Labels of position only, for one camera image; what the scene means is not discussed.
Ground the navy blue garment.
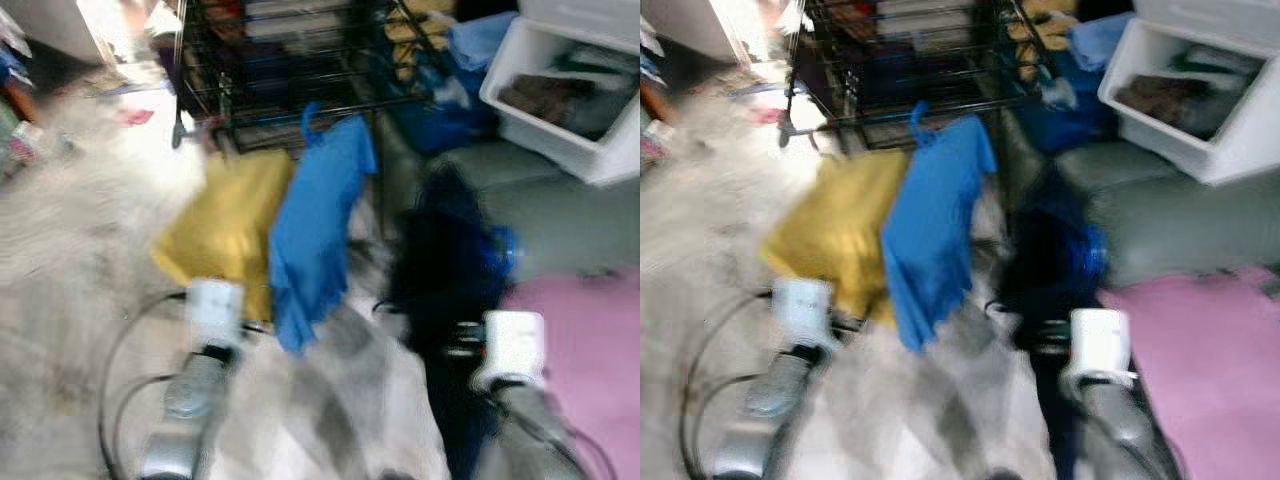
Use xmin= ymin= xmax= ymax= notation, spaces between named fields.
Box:
xmin=385 ymin=165 xmax=516 ymax=480
xmin=995 ymin=165 xmax=1111 ymax=480

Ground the blue shirt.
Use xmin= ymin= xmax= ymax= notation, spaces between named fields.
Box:
xmin=268 ymin=115 xmax=379 ymax=354
xmin=880 ymin=115 xmax=999 ymax=354

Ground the pink foam mat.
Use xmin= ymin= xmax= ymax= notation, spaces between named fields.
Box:
xmin=1100 ymin=265 xmax=1280 ymax=480
xmin=500 ymin=270 xmax=641 ymax=480

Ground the grey green leather sofa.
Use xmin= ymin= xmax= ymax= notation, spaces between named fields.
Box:
xmin=1000 ymin=110 xmax=1280 ymax=291
xmin=370 ymin=100 xmax=641 ymax=291

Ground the white storage box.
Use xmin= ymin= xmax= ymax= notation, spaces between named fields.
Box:
xmin=478 ymin=0 xmax=641 ymax=189
xmin=1097 ymin=0 xmax=1280 ymax=189

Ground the blue plastic crate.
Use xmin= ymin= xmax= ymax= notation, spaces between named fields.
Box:
xmin=1005 ymin=60 xmax=1116 ymax=156
xmin=385 ymin=60 xmax=501 ymax=156

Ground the yellow shirt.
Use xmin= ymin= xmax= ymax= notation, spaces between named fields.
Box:
xmin=150 ymin=150 xmax=294 ymax=321
xmin=760 ymin=150 xmax=911 ymax=326

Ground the brown garment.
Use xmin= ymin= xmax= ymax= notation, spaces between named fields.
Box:
xmin=1115 ymin=72 xmax=1211 ymax=126
xmin=497 ymin=72 xmax=591 ymax=126

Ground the light blue towel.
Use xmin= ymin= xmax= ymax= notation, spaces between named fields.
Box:
xmin=1068 ymin=12 xmax=1136 ymax=71
xmin=447 ymin=12 xmax=521 ymax=71

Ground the yellow garment pile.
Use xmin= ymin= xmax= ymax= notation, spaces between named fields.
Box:
xmin=385 ymin=0 xmax=456 ymax=81
xmin=1005 ymin=0 xmax=1071 ymax=81

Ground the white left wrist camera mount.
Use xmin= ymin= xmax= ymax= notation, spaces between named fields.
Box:
xmin=185 ymin=278 xmax=246 ymax=351
xmin=770 ymin=278 xmax=836 ymax=351

